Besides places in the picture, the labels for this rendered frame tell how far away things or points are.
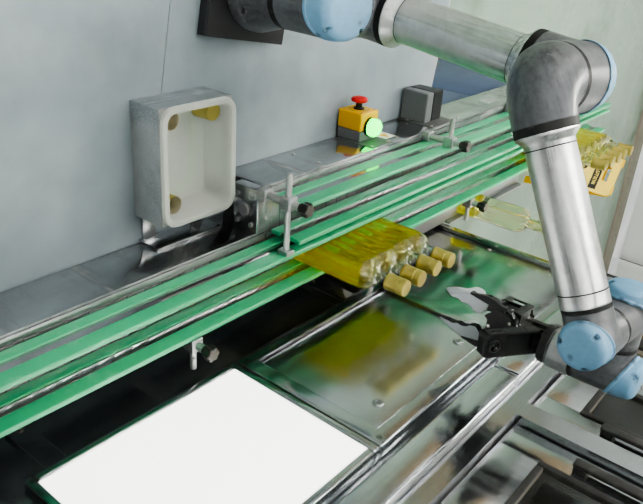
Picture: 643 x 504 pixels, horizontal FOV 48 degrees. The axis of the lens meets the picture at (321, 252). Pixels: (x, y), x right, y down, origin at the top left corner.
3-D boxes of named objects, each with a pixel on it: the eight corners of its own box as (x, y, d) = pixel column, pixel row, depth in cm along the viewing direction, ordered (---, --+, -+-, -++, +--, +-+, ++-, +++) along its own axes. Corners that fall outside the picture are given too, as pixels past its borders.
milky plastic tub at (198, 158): (136, 217, 135) (166, 231, 130) (130, 99, 125) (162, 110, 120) (205, 194, 147) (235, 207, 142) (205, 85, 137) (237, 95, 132)
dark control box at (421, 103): (398, 116, 195) (424, 123, 190) (401, 87, 191) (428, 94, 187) (414, 111, 201) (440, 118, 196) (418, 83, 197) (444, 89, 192)
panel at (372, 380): (24, 495, 106) (174, 639, 88) (22, 480, 105) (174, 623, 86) (378, 289, 170) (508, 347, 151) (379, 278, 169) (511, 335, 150)
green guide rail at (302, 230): (270, 233, 147) (300, 245, 142) (270, 228, 146) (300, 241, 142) (589, 101, 270) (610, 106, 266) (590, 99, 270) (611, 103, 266)
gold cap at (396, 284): (381, 291, 142) (400, 299, 140) (384, 275, 141) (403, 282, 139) (391, 286, 145) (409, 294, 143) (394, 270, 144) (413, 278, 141)
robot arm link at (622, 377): (655, 350, 119) (640, 393, 122) (590, 324, 125) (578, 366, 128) (641, 366, 113) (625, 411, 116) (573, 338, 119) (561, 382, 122)
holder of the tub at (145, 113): (136, 241, 137) (163, 255, 133) (129, 99, 125) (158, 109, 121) (204, 217, 150) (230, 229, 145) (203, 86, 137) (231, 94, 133)
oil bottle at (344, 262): (289, 258, 155) (368, 293, 143) (290, 234, 153) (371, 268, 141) (306, 250, 159) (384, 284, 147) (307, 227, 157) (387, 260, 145)
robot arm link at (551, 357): (561, 381, 122) (573, 339, 119) (536, 370, 125) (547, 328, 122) (577, 366, 128) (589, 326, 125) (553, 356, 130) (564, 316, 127)
